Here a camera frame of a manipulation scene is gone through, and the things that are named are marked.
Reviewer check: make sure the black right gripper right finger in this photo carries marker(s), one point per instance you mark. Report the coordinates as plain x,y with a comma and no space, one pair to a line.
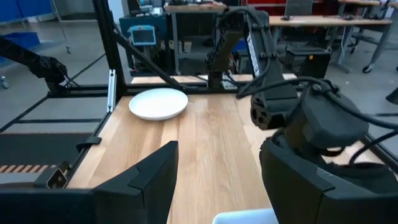
311,205

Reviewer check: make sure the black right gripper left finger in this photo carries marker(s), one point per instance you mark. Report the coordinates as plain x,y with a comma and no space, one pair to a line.
124,205

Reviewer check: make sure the white plastic cutlery tray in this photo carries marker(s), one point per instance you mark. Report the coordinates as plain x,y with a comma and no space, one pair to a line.
245,217

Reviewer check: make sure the white round plate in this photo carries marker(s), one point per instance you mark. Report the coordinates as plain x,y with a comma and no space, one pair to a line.
158,104

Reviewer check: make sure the black equipment box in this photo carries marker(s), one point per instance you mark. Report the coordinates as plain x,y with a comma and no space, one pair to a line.
308,62

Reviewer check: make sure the wooden workbench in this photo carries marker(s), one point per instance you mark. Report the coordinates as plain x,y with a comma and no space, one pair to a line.
326,21
196,7

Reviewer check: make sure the blue-framed small monitor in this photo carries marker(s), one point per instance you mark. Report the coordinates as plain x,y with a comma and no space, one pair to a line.
142,35

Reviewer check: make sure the blue equipment cabinet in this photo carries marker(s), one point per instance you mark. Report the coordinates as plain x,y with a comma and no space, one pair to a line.
124,25

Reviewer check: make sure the blue plastic bin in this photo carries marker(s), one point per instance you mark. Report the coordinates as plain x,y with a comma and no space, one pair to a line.
25,37

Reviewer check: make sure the small metal table camera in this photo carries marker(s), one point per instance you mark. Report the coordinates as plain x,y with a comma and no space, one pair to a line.
56,179

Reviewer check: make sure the silver aluminium frame bracket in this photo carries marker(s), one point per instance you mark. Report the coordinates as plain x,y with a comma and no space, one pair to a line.
111,90

